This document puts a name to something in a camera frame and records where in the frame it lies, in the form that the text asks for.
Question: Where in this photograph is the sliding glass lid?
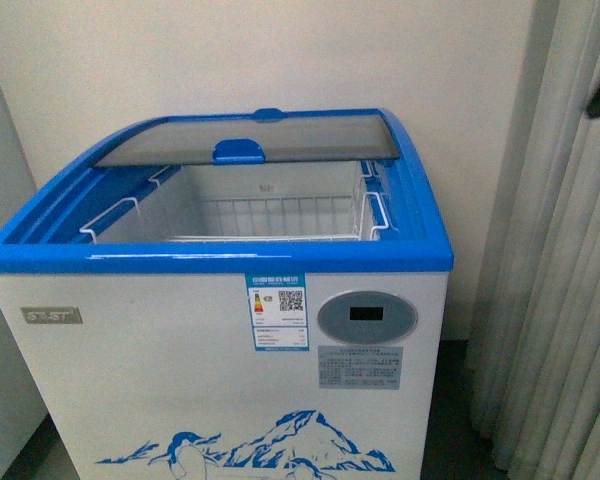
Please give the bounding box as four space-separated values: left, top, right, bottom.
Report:
169 107 387 124
95 114 399 168

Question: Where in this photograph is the white chest freezer with penguins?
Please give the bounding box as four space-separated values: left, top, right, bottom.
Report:
0 109 454 479

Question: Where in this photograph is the grey vertical blind curtain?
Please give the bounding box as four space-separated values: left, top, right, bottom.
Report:
467 1 600 479

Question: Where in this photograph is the white wire freezer basket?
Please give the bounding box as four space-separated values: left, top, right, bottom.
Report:
79 161 392 244

